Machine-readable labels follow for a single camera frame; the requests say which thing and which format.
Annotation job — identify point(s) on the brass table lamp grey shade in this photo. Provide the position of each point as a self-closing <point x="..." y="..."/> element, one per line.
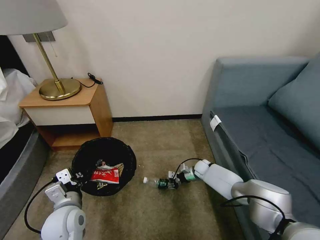
<point x="59" y="90"/>

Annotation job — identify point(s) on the clear plastic bottle green label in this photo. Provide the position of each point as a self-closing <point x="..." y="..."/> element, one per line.
<point x="151" y="182"/>

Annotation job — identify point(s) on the red snack packet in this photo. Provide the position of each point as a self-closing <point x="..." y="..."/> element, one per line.
<point x="105" y="175"/>

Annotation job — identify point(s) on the blue grey sofa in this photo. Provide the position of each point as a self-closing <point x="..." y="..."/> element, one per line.
<point x="262" y="140"/>

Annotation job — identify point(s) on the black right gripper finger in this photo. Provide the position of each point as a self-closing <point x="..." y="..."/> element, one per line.
<point x="170" y="187"/>
<point x="168" y="180"/>

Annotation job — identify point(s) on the white sofa tag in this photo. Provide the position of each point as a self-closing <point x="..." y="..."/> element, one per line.
<point x="215" y="123"/>

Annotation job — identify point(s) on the dark crumpled wrapper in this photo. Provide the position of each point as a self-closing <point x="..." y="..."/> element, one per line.
<point x="100" y="162"/>

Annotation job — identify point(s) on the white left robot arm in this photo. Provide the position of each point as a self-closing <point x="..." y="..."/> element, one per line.
<point x="66" y="217"/>

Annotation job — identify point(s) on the blue grey sofa cushion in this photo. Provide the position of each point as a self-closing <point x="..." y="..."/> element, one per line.
<point x="300" y="105"/>

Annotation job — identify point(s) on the wooden nightstand white drawer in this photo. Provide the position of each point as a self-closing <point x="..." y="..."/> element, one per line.
<point x="62" y="117"/>

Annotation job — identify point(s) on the brown crumpled wrapper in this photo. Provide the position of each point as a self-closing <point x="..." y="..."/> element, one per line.
<point x="120" y="168"/>

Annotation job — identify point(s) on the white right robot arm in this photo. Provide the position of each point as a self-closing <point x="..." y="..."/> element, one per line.
<point x="225" y="180"/>

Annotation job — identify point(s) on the dark bed headboard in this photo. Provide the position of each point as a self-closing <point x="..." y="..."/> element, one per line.
<point x="15" y="53"/>

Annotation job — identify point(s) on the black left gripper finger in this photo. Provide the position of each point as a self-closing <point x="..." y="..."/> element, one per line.
<point x="80" y="179"/>
<point x="75" y="175"/>

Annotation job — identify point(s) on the green black wrapper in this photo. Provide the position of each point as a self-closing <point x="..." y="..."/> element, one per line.
<point x="101" y="184"/>

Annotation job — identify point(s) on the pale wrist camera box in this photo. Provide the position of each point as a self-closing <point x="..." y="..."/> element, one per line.
<point x="171" y="174"/>
<point x="63" y="176"/>

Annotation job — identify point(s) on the grey bed base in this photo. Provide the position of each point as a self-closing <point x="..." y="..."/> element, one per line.
<point x="17" y="172"/>

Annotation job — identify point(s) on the black woven trash bin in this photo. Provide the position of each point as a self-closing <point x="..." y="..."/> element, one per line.
<point x="107" y="152"/>

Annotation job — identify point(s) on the white bedding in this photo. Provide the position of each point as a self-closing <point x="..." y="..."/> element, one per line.
<point x="12" y="100"/>

